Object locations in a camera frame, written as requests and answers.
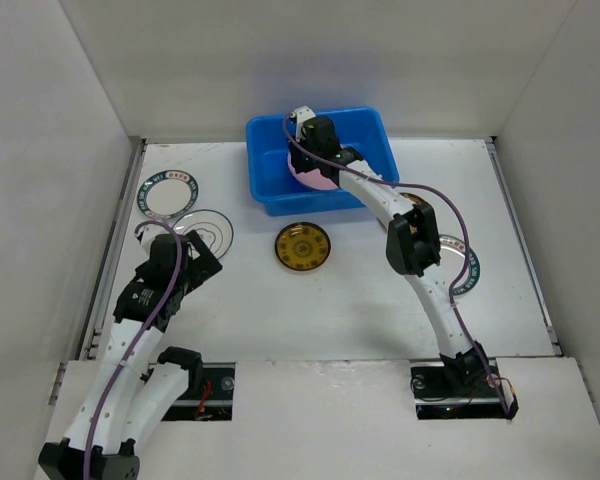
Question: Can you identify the yellow patterned plate right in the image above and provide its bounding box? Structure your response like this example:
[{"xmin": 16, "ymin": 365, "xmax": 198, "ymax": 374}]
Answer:
[{"xmin": 400, "ymin": 192, "xmax": 428, "ymax": 237}]

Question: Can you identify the white plate thin green ring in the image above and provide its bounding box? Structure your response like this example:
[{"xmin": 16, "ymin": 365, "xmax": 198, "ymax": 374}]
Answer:
[{"xmin": 172, "ymin": 209, "xmax": 235, "ymax": 260}]

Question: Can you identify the green rim plate right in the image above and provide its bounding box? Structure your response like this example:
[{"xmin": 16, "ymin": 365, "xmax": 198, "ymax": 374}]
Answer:
[{"xmin": 439, "ymin": 234, "xmax": 482, "ymax": 298}]

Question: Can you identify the green rim plate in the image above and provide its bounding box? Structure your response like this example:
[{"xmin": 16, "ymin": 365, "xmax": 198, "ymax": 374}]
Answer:
[
  {"xmin": 136, "ymin": 170, "xmax": 199, "ymax": 220},
  {"xmin": 439, "ymin": 234, "xmax": 482, "ymax": 298}
]

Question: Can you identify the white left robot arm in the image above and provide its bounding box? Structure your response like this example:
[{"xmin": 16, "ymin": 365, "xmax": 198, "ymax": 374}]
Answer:
[{"xmin": 38, "ymin": 221, "xmax": 222, "ymax": 479}]

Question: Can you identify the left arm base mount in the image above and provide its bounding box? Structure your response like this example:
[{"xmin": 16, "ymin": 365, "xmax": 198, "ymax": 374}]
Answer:
[{"xmin": 163, "ymin": 363, "xmax": 236, "ymax": 422}]

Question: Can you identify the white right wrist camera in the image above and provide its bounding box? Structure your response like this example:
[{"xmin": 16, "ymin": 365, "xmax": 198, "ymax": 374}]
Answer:
[{"xmin": 289, "ymin": 105, "xmax": 316, "ymax": 124}]

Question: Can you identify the pink plate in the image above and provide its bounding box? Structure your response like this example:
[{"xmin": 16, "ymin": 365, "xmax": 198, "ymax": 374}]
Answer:
[{"xmin": 287, "ymin": 153, "xmax": 338, "ymax": 191}]

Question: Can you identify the blue plastic bin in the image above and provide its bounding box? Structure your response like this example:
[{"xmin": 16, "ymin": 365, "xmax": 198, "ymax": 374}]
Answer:
[{"xmin": 246, "ymin": 107, "xmax": 399, "ymax": 216}]

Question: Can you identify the yellow patterned plate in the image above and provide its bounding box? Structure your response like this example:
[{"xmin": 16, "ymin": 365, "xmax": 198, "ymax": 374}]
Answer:
[
  {"xmin": 400, "ymin": 192, "xmax": 428, "ymax": 237},
  {"xmin": 274, "ymin": 222, "xmax": 332, "ymax": 272}
]

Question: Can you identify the yellow patterned plate centre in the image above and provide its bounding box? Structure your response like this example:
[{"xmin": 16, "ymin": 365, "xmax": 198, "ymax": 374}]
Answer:
[{"xmin": 274, "ymin": 222, "xmax": 332, "ymax": 272}]

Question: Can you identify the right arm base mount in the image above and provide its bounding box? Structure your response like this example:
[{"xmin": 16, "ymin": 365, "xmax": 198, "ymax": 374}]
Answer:
[{"xmin": 410, "ymin": 359, "xmax": 519, "ymax": 420}]

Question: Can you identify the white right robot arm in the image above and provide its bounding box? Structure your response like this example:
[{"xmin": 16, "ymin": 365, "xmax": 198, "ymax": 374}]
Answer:
[{"xmin": 283, "ymin": 107, "xmax": 497, "ymax": 395}]

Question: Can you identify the green rim plate left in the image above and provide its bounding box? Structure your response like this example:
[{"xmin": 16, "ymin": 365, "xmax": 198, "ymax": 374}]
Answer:
[{"xmin": 136, "ymin": 170, "xmax": 199, "ymax": 220}]

